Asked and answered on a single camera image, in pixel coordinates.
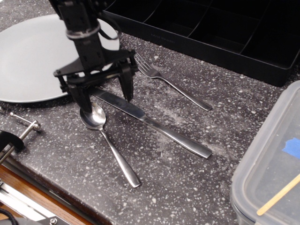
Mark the blue tape piece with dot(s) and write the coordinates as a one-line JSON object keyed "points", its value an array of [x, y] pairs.
{"points": [[292, 147]]}

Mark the grey round plate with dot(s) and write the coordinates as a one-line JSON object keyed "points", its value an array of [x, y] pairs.
{"points": [[30, 52]]}

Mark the black cutlery organizer tray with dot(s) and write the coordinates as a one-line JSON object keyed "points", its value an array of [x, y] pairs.
{"points": [[256, 38]]}

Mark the silver metal fork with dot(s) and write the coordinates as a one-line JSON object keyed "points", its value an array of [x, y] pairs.
{"points": [[149, 71]]}

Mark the clear plastic storage container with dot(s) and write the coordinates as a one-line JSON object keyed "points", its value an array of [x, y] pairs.
{"points": [[265, 168]]}

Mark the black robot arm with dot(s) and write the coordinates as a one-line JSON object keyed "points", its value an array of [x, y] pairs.
{"points": [[81, 18]]}

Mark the wooden and metal rail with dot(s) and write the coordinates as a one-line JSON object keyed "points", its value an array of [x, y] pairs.
{"points": [[24, 198]]}

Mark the silver metal knife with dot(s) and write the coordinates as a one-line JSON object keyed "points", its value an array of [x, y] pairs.
{"points": [[139, 114]]}

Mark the metal clamp with black pad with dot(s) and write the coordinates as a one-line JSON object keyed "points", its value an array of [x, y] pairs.
{"points": [[10, 142]]}

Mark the silver metal spoon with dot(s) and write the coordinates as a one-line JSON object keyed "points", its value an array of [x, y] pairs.
{"points": [[96, 121]]}

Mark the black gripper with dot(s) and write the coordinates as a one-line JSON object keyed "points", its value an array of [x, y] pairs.
{"points": [[94, 65]]}

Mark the wooden stick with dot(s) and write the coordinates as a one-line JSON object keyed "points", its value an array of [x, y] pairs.
{"points": [[268, 205]]}

